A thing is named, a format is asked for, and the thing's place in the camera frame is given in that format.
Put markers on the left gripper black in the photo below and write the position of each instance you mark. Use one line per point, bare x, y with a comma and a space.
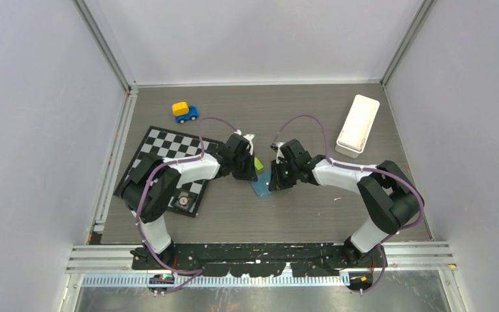
250, 175

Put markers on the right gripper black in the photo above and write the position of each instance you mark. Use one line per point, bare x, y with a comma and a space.
275, 182

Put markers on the blue card holder wallet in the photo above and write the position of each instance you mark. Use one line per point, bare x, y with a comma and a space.
261, 186

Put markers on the white plastic box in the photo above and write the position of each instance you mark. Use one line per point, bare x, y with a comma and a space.
353, 136

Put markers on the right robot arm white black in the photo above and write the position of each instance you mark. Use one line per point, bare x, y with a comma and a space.
389, 197

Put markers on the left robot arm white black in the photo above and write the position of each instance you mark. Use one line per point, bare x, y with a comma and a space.
153, 231

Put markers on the green block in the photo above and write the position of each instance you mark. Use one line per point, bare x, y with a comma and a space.
259, 167

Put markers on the black white chessboard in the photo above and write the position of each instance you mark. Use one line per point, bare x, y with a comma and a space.
159, 144

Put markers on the small compass in black case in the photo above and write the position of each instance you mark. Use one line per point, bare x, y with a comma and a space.
184, 200

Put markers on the blue yellow toy car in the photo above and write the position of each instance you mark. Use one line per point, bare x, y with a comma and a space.
183, 112

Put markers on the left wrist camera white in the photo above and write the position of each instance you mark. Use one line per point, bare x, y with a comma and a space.
249, 138

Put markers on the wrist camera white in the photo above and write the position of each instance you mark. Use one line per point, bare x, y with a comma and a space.
276, 147
249, 138

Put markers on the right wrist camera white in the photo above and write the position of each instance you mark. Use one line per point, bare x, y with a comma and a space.
276, 147

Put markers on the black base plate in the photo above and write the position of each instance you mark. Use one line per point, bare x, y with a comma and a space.
256, 260

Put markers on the aluminium frame rail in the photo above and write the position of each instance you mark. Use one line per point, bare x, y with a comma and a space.
111, 266

